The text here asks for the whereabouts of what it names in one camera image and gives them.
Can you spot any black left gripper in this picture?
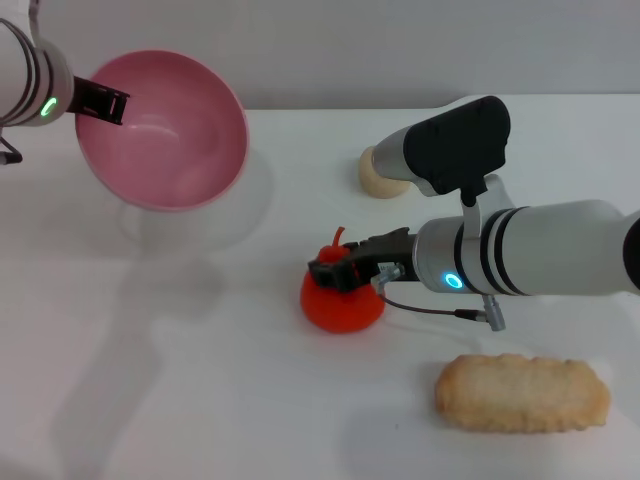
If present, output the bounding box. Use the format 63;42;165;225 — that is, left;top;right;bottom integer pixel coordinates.
69;74;132;126

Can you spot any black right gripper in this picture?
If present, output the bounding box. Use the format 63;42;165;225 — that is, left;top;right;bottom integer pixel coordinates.
305;226;420;294

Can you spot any orange toy fruit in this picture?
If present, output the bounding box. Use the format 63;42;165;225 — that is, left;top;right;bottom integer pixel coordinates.
298;225;387;334

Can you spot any pink plastic bowl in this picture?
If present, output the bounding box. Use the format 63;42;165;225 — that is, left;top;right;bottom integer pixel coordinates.
74;48;250;214

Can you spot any beige toy bun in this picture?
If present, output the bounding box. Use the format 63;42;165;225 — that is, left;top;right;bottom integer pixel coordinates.
358;145;414;200

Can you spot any toy bread slice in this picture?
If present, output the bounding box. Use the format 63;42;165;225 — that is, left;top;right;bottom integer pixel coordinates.
433;353;612;434

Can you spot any left arm cable with connector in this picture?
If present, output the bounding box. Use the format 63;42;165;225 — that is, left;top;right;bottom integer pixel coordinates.
0;133;24;167

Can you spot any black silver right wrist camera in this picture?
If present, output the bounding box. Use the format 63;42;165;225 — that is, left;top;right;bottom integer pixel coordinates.
372;95;512;207

